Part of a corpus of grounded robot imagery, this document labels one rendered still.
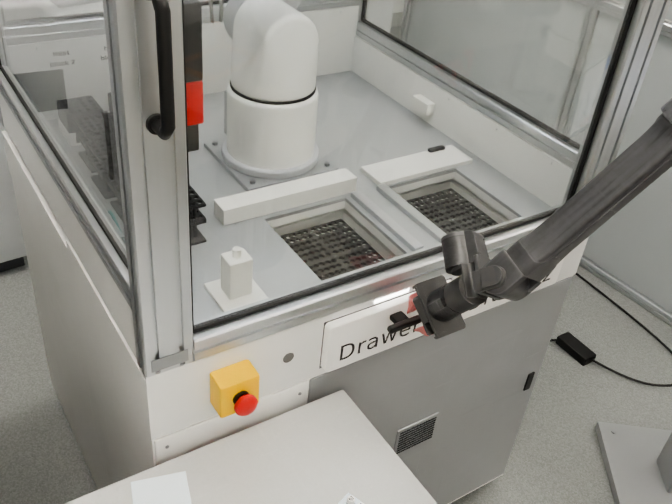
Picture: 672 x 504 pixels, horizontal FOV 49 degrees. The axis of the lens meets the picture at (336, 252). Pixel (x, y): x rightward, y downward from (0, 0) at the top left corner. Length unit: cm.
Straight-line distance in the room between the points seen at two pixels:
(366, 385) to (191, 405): 39
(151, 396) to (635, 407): 188
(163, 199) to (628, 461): 184
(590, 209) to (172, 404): 72
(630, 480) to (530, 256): 139
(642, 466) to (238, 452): 150
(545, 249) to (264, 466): 58
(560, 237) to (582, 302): 194
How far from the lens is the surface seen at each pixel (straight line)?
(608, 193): 115
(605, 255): 323
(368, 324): 135
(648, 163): 115
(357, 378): 147
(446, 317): 128
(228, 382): 122
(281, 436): 134
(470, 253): 123
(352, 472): 130
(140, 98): 93
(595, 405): 268
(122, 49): 89
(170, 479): 127
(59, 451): 236
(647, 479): 248
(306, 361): 135
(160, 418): 126
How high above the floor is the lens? 179
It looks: 36 degrees down
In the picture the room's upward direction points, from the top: 6 degrees clockwise
